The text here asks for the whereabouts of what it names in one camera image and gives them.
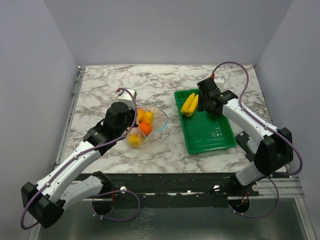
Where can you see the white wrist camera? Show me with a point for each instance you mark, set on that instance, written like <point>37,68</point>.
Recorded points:
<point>219,81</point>
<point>125,97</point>

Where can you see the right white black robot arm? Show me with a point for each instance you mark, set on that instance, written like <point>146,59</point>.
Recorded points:
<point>271,145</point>

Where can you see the yellow peach with leaf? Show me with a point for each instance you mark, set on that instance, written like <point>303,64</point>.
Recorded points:
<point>140,114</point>

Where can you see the aluminium frame rail right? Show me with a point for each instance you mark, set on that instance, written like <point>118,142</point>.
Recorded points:
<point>288,188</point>

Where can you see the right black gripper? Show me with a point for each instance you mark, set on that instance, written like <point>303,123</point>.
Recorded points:
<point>202,103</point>

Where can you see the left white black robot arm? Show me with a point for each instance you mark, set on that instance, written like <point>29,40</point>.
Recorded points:
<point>47,199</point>

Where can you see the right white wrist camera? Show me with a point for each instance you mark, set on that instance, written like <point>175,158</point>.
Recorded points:
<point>219,81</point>

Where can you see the black digital scale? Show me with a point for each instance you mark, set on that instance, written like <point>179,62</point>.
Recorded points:
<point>246,145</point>

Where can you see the orange fruit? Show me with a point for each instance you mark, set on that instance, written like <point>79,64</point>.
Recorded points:
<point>145,128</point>

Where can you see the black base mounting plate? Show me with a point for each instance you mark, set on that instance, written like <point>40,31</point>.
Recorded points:
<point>175,190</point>

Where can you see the aluminium frame rail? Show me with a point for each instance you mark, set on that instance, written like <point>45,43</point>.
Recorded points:
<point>75,96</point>
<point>288,188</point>

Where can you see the aluminium frame rail left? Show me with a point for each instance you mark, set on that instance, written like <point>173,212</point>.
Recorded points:
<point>75,96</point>

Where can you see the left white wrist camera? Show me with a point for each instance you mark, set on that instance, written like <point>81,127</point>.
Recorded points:
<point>125,97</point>

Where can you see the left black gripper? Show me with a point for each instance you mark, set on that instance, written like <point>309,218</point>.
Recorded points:
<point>132,112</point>

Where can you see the green plastic tray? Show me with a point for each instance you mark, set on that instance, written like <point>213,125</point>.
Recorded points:
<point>203,132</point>

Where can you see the yellow banana bunch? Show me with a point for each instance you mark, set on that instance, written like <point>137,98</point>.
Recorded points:
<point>190,105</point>

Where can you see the yellow lemon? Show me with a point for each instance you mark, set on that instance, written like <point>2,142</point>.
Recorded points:
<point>134,140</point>
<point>148,118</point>

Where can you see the clear zip bag teal zipper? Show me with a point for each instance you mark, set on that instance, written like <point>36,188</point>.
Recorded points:
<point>160,122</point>

